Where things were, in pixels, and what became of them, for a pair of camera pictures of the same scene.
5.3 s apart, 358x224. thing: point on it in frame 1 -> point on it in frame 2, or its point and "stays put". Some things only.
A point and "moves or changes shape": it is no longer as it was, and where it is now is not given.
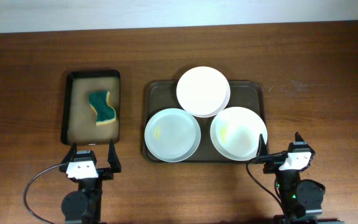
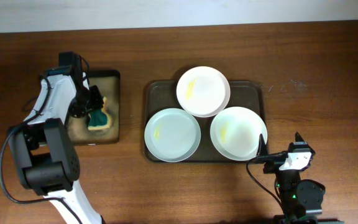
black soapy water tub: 79,124 stays put
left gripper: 114,162 -> 99,103
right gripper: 274,163 stays put
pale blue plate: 173,135 stays put
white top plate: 203,91 stays put
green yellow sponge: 99,101 moves or changes shape
